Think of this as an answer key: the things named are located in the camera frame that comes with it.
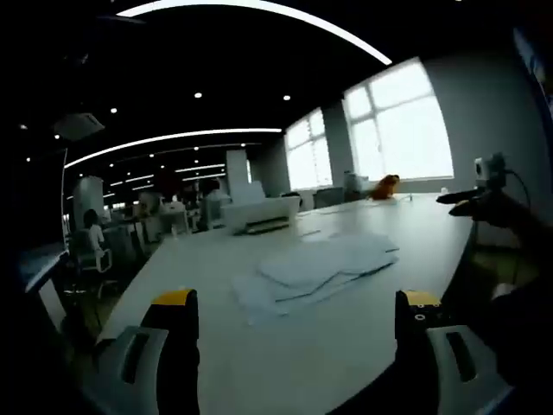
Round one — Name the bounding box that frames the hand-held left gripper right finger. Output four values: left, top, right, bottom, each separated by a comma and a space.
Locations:
330, 289, 515, 415

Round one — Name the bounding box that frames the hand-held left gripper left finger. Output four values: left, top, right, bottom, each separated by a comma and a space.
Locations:
84, 288, 200, 415

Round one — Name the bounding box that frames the stack of printing papers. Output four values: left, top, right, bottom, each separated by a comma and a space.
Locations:
231, 231, 401, 328

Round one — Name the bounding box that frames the orange plush toy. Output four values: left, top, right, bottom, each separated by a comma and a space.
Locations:
369, 174, 403, 202

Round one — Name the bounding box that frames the person's black shirt torso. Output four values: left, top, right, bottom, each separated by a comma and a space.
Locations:
470, 259, 553, 390

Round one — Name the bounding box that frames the white office chair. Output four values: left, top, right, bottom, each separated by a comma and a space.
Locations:
71, 231, 113, 276

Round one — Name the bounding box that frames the white table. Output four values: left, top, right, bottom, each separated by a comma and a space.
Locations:
97, 192, 476, 415

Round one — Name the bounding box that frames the white printer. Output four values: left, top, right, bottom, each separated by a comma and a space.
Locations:
219, 179, 302, 237

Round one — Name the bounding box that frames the long ceiling light strip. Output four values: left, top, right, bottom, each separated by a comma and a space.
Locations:
64, 127, 284, 169
116, 0, 392, 66

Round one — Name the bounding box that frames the ceiling air conditioner unit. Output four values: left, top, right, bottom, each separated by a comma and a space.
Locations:
54, 112, 106, 140

